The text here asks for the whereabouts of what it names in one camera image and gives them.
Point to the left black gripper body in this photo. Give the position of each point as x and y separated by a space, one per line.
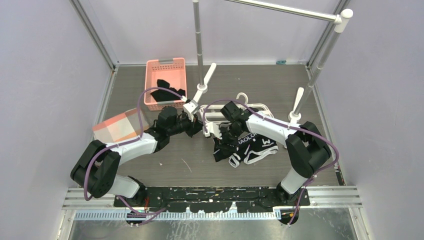
184 124

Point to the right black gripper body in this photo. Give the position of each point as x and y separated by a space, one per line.
229 134

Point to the white clip hanger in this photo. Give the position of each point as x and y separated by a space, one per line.
213 113

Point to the black boxer briefs white trim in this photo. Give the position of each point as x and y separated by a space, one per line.
248 149

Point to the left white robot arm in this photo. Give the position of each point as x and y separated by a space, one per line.
96 169

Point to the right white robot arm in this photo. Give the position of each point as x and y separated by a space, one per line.
306 148

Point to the small teal clip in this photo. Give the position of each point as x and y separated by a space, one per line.
281 62

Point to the black garment in basket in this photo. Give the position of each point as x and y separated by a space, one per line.
164 94

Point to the pink plastic basket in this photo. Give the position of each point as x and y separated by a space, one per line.
167 77

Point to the pink checked cloth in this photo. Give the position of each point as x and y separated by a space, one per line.
118 128

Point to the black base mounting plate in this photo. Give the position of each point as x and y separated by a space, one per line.
247 199

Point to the silver clothes rack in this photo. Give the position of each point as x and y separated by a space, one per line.
234 35

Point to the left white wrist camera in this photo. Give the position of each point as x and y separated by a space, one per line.
191 107

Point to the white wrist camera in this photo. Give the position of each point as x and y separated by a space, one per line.
191 107
212 130

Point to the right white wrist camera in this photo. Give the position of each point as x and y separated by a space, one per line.
212 130

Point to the aluminium frame post right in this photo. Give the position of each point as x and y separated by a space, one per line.
318 50

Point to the aluminium frame post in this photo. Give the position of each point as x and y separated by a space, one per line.
91 22
318 50

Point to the aluminium frame post left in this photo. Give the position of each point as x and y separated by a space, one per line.
91 22

